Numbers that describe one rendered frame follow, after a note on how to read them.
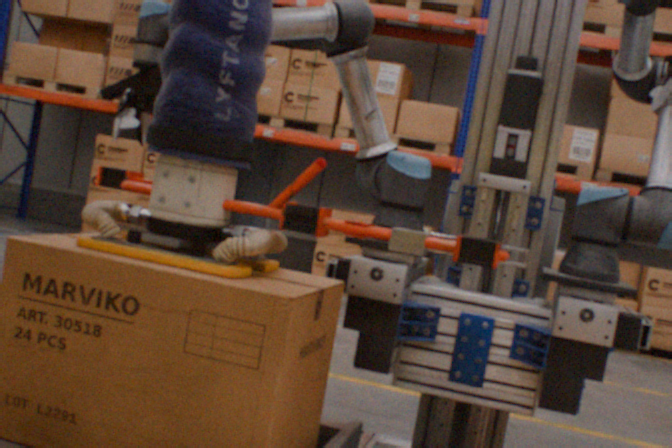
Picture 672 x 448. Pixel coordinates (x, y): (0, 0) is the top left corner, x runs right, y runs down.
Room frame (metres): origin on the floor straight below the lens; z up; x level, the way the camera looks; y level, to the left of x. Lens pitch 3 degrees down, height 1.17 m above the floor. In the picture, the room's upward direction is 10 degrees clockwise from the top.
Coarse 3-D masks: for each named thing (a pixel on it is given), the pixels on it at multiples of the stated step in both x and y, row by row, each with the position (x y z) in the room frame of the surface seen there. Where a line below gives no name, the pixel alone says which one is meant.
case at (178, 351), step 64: (64, 256) 1.65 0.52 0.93; (0, 320) 1.68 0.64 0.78; (64, 320) 1.65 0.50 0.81; (128, 320) 1.62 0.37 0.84; (192, 320) 1.59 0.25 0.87; (256, 320) 1.56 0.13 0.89; (320, 320) 1.77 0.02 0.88; (0, 384) 1.68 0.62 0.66; (64, 384) 1.64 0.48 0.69; (128, 384) 1.61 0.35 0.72; (192, 384) 1.58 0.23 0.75; (256, 384) 1.56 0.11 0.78; (320, 384) 1.87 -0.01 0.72
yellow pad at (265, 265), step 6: (168, 246) 1.86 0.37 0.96; (210, 252) 1.85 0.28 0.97; (240, 258) 1.83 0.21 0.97; (246, 258) 1.84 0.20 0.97; (252, 258) 1.84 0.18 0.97; (258, 258) 1.85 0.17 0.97; (264, 258) 1.88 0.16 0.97; (240, 264) 1.83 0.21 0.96; (246, 264) 1.83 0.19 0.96; (252, 264) 1.82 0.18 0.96; (258, 264) 1.82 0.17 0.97; (264, 264) 1.82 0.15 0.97; (270, 264) 1.85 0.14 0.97; (276, 264) 1.89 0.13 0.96; (252, 270) 1.83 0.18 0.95; (258, 270) 1.82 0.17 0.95; (264, 270) 1.82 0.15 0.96; (270, 270) 1.86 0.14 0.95
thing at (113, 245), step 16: (80, 240) 1.70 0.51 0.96; (96, 240) 1.70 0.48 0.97; (112, 240) 1.71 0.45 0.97; (128, 240) 1.72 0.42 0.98; (128, 256) 1.68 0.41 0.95; (144, 256) 1.67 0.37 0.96; (160, 256) 1.66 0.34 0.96; (176, 256) 1.67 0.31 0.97; (192, 256) 1.67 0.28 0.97; (208, 256) 1.72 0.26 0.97; (208, 272) 1.64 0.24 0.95; (224, 272) 1.64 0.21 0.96; (240, 272) 1.66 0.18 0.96
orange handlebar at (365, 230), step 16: (144, 192) 1.80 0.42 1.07; (224, 208) 1.76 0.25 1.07; (240, 208) 1.75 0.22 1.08; (256, 208) 1.75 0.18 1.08; (272, 208) 1.75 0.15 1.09; (336, 224) 1.71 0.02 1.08; (352, 224) 1.71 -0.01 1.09; (368, 224) 1.70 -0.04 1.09; (384, 240) 1.70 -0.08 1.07; (432, 240) 1.67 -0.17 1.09; (448, 240) 1.71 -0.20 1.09
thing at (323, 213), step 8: (288, 208) 1.71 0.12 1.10; (296, 208) 1.71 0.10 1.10; (304, 208) 1.71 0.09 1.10; (312, 208) 1.71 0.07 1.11; (320, 208) 1.71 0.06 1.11; (328, 208) 1.75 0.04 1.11; (288, 216) 1.72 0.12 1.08; (296, 216) 1.72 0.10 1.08; (304, 216) 1.71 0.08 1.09; (312, 216) 1.70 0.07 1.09; (320, 216) 1.71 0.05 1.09; (328, 216) 1.76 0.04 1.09; (280, 224) 1.72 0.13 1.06; (288, 224) 1.71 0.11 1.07; (296, 224) 1.71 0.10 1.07; (304, 224) 1.71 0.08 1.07; (312, 224) 1.71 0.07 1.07; (320, 224) 1.71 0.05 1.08; (304, 232) 1.71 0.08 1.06; (312, 232) 1.70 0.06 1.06; (320, 232) 1.71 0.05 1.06; (328, 232) 1.78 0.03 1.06
